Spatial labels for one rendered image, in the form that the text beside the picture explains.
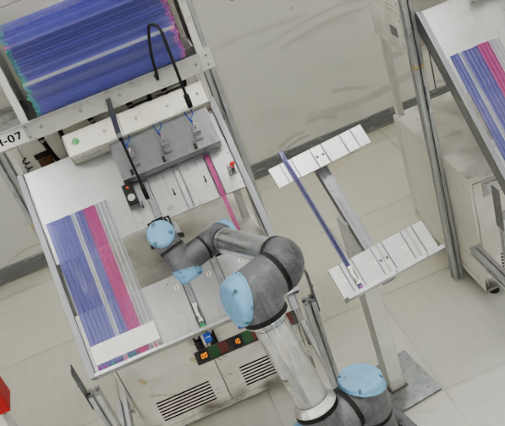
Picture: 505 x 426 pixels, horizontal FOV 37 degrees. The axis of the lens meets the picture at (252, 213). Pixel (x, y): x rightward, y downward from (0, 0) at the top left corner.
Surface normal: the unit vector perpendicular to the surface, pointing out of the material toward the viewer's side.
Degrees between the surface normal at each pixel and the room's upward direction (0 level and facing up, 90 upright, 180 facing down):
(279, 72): 90
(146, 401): 90
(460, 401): 0
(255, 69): 90
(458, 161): 0
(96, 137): 43
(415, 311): 0
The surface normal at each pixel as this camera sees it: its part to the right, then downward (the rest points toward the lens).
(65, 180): -0.03, -0.25
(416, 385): -0.29, -0.79
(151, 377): 0.27, 0.47
